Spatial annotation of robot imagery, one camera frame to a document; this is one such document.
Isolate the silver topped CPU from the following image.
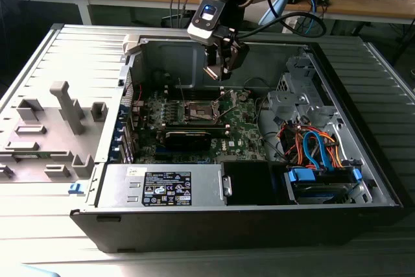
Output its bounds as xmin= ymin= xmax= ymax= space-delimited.
xmin=202 ymin=65 xmax=221 ymax=80

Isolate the CPU socket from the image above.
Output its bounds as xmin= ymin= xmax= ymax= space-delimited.
xmin=183 ymin=98 xmax=223 ymax=126

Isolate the green motherboard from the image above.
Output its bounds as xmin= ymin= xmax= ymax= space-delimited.
xmin=134 ymin=88 xmax=270 ymax=165

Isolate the graphics card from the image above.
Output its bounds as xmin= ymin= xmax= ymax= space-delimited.
xmin=156 ymin=128 xmax=212 ymax=153

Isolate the blue disk carrier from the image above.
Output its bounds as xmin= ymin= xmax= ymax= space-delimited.
xmin=285 ymin=165 xmax=364 ymax=205

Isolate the grey power supply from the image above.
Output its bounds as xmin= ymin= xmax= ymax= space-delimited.
xmin=95 ymin=163 xmax=228 ymax=208

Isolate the black and grey PC case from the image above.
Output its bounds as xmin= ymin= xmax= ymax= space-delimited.
xmin=69 ymin=32 xmax=406 ymax=255

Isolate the grey parts rack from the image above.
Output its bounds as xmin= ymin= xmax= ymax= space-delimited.
xmin=0 ymin=80 xmax=110 ymax=184

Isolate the green RAM stick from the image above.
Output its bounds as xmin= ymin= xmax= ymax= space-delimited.
xmin=14 ymin=152 xmax=53 ymax=160

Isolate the pale blue teach pendant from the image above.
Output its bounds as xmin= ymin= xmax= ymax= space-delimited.
xmin=19 ymin=263 xmax=62 ymax=277

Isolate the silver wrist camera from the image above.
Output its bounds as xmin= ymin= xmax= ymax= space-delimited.
xmin=187 ymin=0 xmax=228 ymax=45

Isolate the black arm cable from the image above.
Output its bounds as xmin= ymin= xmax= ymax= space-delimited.
xmin=238 ymin=10 xmax=327 ymax=40

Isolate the blue cable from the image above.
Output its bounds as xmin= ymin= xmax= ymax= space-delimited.
xmin=305 ymin=0 xmax=318 ymax=33

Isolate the multicolour power wire bundle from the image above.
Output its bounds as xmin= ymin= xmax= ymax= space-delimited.
xmin=277 ymin=123 xmax=307 ymax=164

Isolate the blue wire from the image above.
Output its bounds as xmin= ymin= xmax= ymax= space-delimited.
xmin=303 ymin=130 xmax=335 ymax=171

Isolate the orange wire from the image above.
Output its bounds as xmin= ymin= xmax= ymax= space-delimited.
xmin=319 ymin=130 xmax=344 ymax=168

